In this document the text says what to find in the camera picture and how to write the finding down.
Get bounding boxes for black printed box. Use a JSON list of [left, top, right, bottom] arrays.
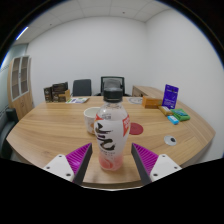
[[51, 81, 69, 95]]

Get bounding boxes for long ceiling light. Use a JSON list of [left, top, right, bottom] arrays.
[[14, 26, 30, 42]]

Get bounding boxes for orange wooden box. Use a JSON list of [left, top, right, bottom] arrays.
[[141, 95, 163, 109]]

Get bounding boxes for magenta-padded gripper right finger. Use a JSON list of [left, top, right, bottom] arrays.
[[130, 142, 183, 186]]

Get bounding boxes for small tan cardboard box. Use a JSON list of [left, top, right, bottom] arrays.
[[58, 89, 72, 103]]

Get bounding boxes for wooden side desk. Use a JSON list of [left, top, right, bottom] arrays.
[[131, 85, 166, 98]]

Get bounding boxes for small yellow-brown box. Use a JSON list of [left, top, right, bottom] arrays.
[[158, 105, 173, 117]]

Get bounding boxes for flat round red coaster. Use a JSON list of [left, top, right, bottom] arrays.
[[129, 122, 145, 136]]

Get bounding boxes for white ceramic mug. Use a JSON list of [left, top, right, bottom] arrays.
[[83, 106, 103, 135]]

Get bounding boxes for flat green box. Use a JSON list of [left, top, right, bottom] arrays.
[[170, 108, 191, 122]]

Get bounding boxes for small light blue box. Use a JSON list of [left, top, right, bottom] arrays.
[[166, 114, 180, 126]]

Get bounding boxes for wooden glass-door shelf unit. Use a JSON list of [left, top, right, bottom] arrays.
[[7, 54, 34, 120]]

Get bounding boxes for dark brown upright box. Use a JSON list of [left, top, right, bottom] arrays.
[[43, 86, 54, 103]]

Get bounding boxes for round silver cable grommet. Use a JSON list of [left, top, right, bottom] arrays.
[[163, 134, 178, 147]]

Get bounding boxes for clear pink drink bottle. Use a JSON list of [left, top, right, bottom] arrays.
[[93, 87, 132, 172]]

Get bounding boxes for grey mesh office chair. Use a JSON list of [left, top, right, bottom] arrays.
[[94, 75, 132, 98]]

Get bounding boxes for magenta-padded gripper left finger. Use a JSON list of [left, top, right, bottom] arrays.
[[42, 142, 93, 186]]

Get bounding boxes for purple standing package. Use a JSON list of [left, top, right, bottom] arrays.
[[162, 83, 180, 110]]

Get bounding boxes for black fabric office chair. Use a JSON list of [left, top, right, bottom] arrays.
[[71, 78, 93, 98]]

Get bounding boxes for black leather armchair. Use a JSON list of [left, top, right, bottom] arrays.
[[0, 108, 19, 159]]

